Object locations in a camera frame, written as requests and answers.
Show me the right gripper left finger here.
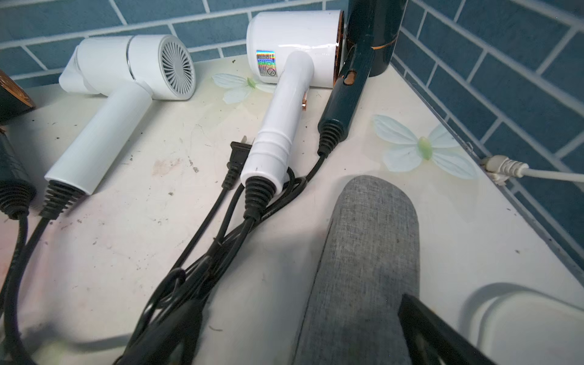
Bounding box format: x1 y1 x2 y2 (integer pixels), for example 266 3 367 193
117 299 203 364

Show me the black power cord with plug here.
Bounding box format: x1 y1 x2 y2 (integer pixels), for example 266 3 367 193
113 135 327 365

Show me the white folding hair dryer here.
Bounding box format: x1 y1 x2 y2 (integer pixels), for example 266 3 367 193
40 34 196 220

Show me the dark green dryer right corner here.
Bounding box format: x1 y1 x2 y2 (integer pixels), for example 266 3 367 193
317 0 407 158

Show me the dark green dryer centre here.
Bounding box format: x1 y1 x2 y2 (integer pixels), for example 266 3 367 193
1 71 37 221

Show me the white glossy hair dryer right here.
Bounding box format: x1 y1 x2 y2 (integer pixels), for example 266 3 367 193
241 10 344 221

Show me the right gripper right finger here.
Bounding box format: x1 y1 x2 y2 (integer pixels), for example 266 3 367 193
398 294 494 365

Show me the white wall cable connector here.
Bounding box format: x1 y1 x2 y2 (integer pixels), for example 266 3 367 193
481 155 583 185

